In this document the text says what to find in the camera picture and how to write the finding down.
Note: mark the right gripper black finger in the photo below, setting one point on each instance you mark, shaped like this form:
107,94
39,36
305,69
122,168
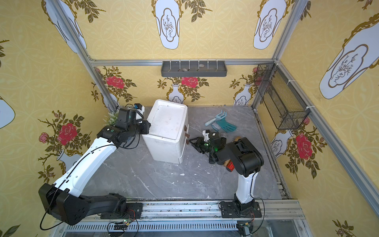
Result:
198,148
195,140

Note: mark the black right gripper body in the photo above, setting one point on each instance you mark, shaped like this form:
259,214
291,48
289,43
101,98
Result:
200,142

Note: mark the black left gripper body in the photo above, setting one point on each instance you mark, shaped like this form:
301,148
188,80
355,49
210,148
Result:
143,127

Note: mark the red glitter microphone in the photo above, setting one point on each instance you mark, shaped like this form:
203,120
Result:
230,167

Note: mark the white plastic drawer cabinet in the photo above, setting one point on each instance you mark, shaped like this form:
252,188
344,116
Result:
169,131

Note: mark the black rhinestone microphone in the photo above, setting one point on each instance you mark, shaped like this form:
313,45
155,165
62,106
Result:
211,159
224,135

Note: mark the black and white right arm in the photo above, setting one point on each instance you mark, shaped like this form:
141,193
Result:
242,157

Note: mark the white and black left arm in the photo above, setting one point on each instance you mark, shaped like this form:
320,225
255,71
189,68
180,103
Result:
64,200

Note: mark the green artificial potted plant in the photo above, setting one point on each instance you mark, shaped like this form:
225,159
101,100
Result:
111,118

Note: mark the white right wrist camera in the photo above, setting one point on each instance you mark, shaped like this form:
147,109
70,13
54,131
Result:
206,134

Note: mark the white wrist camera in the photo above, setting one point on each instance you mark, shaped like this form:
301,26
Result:
206,134
140,109

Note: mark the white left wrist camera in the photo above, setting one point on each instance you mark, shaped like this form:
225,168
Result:
140,109

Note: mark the grey wall shelf tray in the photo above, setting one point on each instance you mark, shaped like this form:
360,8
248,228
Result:
194,68

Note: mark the black wire mesh basket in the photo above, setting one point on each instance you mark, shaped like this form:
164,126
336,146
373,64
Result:
284,104

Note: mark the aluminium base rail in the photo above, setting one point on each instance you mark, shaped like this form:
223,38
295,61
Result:
273,218

